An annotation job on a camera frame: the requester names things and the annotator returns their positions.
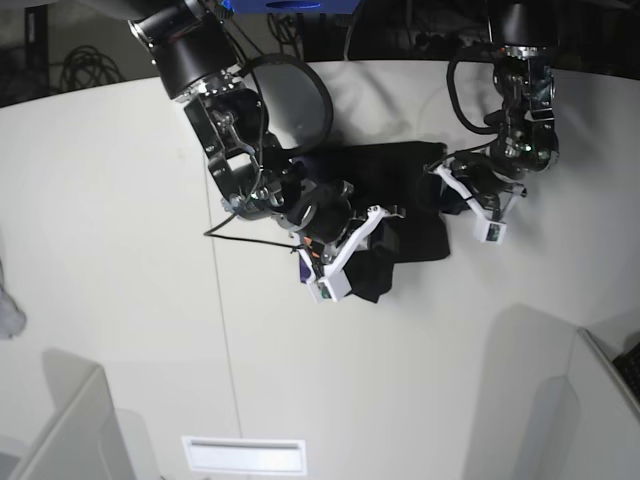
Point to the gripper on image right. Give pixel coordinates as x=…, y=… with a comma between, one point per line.
x=496, y=195

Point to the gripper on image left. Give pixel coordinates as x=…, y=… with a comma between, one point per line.
x=326, y=213

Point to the black T-shirt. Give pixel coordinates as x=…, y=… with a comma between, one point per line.
x=394, y=173

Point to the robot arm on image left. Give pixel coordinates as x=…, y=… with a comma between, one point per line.
x=223, y=101

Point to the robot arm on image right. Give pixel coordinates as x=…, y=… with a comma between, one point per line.
x=523, y=36

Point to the white power strip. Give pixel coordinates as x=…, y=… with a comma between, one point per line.
x=442, y=43

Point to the blue device at top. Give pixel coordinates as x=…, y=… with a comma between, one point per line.
x=291, y=6

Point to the black keyboard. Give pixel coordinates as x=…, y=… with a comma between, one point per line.
x=628, y=366

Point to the white partition lower right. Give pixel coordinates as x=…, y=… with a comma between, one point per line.
x=606, y=441

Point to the white slotted tray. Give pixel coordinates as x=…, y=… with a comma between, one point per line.
x=246, y=456

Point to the white box lower left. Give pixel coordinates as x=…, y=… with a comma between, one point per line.
x=82, y=440

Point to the grey cloth at left edge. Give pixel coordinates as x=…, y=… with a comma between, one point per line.
x=12, y=318

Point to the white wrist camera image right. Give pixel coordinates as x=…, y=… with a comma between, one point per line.
x=485, y=230

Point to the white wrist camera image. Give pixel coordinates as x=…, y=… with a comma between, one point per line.
x=329, y=281
x=485, y=230

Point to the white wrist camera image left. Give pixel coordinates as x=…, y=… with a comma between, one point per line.
x=329, y=281

